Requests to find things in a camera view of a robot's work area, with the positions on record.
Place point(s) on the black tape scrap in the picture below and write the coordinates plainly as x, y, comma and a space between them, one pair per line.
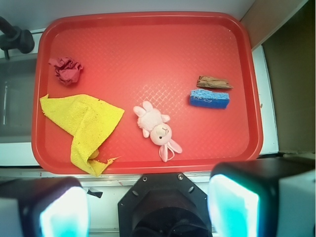
94, 192

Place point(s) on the brown wood piece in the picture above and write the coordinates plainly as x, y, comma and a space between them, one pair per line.
212, 82

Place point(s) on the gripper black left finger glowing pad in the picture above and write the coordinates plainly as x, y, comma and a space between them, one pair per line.
44, 207

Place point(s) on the crumpled red paper ball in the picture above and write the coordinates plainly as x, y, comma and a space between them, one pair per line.
67, 69

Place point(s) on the black faucet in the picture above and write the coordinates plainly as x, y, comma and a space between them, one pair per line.
14, 37

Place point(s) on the blue sponge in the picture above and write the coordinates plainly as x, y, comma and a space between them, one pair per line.
209, 99

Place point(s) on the red plastic tray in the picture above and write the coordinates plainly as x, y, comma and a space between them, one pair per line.
128, 58

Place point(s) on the yellow microfiber cloth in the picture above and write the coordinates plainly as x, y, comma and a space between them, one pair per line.
90, 121

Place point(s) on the pink plush bunny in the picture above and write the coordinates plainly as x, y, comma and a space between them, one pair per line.
154, 126

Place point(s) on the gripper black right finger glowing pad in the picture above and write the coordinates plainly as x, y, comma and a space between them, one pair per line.
266, 197

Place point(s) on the metal sink basin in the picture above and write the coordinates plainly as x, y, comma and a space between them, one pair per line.
17, 83

